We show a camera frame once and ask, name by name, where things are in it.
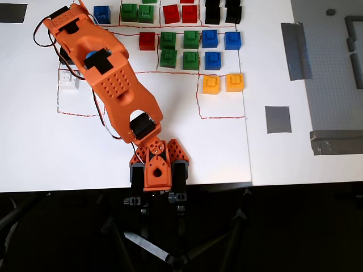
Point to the black lego block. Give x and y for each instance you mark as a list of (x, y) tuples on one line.
[(233, 3), (212, 15), (233, 14), (212, 3), (64, 58)]

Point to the grey duct tape strip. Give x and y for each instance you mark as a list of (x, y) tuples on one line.
[(340, 143), (296, 51)]

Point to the short grey lego brick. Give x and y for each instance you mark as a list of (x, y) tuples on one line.
[(351, 44)]

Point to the grey L-shaped lego wall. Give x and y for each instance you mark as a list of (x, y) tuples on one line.
[(349, 28)]

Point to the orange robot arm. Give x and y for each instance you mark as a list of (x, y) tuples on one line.
[(113, 85)]

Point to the white lego block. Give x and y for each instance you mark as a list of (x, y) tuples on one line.
[(69, 80)]

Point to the grey lego baseplate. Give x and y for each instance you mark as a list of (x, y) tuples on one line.
[(326, 85)]

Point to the red lego block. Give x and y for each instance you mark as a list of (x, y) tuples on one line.
[(171, 13), (189, 13), (187, 1), (147, 41)]

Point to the small dark grey lego piece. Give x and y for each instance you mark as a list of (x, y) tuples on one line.
[(330, 12)]

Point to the long grey lego brick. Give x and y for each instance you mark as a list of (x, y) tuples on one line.
[(356, 71)]

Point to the yellow lego block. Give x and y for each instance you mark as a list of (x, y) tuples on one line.
[(234, 82), (211, 84)]

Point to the black tape patch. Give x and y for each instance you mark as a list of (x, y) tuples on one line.
[(12, 12)]

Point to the grey tape square marker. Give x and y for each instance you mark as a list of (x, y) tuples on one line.
[(278, 119)]

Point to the black camera tripod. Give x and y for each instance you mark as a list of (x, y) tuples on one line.
[(175, 262)]

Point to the dark grey table clamp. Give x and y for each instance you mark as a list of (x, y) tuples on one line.
[(180, 173), (137, 175)]

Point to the blue lego block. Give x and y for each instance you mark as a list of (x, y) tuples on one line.
[(212, 61), (210, 38), (232, 40), (102, 14)]

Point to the green lego block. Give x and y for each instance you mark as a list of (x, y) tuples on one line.
[(168, 40), (146, 13), (190, 60), (190, 39), (168, 58), (129, 12), (149, 1)]

